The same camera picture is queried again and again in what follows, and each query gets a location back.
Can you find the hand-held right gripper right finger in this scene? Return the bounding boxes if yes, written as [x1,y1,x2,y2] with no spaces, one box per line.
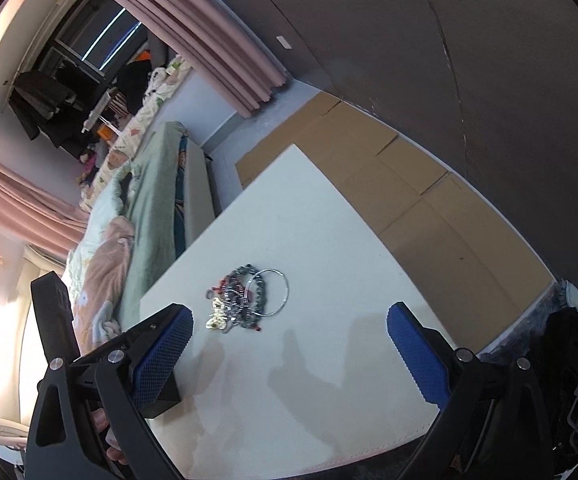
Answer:
[387,302,556,480]

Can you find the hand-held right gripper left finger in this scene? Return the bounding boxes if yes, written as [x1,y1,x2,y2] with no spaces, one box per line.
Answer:
[25,304,193,480]

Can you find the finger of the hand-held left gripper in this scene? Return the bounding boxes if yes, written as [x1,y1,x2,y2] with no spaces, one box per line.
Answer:
[30,270,81,362]

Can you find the gold butterfly pendant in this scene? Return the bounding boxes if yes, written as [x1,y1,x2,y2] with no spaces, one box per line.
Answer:
[204,297,237,333]

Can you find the colourful items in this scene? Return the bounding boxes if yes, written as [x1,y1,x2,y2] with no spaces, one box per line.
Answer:
[229,263,268,322]

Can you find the silver bangle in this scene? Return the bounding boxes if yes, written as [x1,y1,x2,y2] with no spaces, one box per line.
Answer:
[245,269,290,317]

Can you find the person's left hand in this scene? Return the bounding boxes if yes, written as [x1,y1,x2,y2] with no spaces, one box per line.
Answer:
[92,407,126,464]

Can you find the pink printed blanket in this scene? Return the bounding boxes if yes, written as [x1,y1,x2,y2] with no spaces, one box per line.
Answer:
[76,216,136,357]

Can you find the grey rug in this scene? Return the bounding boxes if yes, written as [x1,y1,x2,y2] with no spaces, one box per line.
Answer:
[475,276,578,362]

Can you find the pink curtain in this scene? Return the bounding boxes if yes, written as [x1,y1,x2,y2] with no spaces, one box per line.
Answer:
[0,139,91,262]
[56,0,290,117]

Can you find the green bed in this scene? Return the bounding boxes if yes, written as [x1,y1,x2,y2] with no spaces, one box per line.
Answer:
[115,121,220,333]

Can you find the flattened brown cardboard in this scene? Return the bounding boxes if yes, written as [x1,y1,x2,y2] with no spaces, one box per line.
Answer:
[235,91,556,356]

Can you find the hanging dark clothes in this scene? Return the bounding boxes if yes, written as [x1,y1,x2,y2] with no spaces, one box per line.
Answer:
[8,67,92,150]

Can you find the black bag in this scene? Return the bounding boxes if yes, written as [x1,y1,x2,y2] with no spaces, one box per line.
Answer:
[116,57,151,117]

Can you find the window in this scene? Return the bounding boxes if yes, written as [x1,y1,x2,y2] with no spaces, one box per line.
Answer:
[38,0,146,82]

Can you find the beige bed frame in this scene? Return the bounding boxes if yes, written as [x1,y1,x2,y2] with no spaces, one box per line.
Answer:
[173,141,223,257]

